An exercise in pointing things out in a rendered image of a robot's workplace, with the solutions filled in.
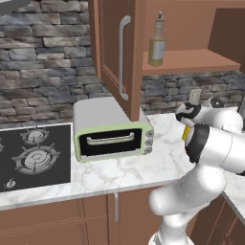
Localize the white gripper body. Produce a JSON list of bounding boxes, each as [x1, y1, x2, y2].
[[174, 101, 199, 125]]

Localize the oil and vinegar bottle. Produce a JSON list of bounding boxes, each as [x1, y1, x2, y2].
[[147, 11, 167, 68]]

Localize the plain brown cabinet door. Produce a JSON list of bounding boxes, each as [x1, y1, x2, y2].
[[208, 7, 245, 74]]

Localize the brown base cabinet door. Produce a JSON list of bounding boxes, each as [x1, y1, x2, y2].
[[107, 186, 168, 245]]

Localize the brown corner base cabinet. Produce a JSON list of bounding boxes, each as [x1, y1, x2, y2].
[[187, 193, 245, 245]]

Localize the narrow brown base cabinet panel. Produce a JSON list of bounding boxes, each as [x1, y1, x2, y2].
[[81, 194, 110, 245]]

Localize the brown base cabinet under hob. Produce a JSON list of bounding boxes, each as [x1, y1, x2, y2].
[[0, 198, 85, 245]]

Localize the green and grey toaster oven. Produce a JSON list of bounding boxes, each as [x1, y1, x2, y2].
[[72, 97, 155, 164]]

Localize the black gas hob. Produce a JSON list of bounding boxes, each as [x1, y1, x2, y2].
[[0, 122, 73, 194]]

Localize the grey range hood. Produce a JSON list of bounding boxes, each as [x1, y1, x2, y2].
[[0, 0, 32, 16]]

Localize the white wall outlet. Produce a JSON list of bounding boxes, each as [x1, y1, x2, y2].
[[189, 88, 203, 106]]

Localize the brown wall cabinet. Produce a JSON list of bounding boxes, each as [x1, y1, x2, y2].
[[88, 0, 245, 78]]

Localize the grey cabinet door handle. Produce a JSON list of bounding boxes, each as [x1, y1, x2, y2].
[[118, 14, 132, 101]]

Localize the brown cabinet door with handle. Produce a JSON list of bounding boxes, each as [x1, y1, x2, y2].
[[95, 0, 144, 123]]

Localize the grey base cabinet handle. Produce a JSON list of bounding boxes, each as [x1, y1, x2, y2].
[[113, 191, 120, 223]]

